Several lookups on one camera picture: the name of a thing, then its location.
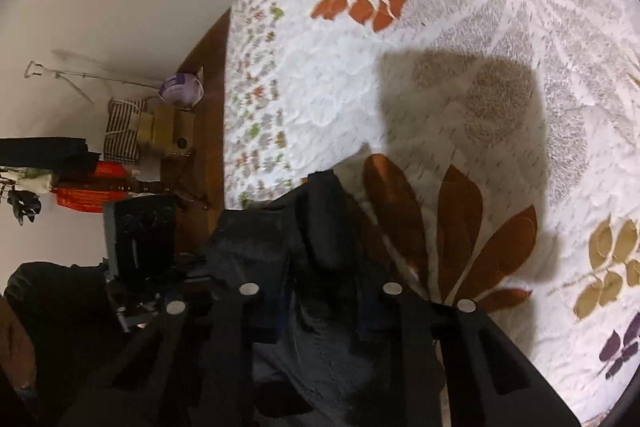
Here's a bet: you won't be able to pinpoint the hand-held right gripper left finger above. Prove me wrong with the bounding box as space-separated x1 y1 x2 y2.
60 207 301 427

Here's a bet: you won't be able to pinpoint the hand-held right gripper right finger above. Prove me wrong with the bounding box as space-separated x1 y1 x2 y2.
357 277 583 427

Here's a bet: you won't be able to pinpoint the black pants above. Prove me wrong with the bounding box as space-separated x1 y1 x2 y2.
207 169 446 427

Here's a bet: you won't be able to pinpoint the person's left forearm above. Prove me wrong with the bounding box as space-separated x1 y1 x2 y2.
2 261 131 413

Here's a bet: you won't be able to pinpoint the orange plastic bag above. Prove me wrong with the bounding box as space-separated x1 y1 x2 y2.
50 161 133 212

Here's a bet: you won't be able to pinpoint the striped bag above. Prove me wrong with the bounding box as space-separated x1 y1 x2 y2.
102 99 146 165

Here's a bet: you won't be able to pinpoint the cardboard box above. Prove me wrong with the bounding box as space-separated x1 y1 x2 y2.
137 104 196 158

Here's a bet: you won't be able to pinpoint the small black object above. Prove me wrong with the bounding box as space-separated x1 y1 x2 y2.
7 189 43 225

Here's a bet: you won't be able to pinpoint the dark cloth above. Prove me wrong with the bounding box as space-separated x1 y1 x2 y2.
0 136 101 175

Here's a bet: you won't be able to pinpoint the thin metal pole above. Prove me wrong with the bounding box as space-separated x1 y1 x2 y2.
25 61 166 105

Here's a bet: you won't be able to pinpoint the floral quilt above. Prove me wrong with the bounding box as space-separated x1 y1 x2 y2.
222 0 640 427

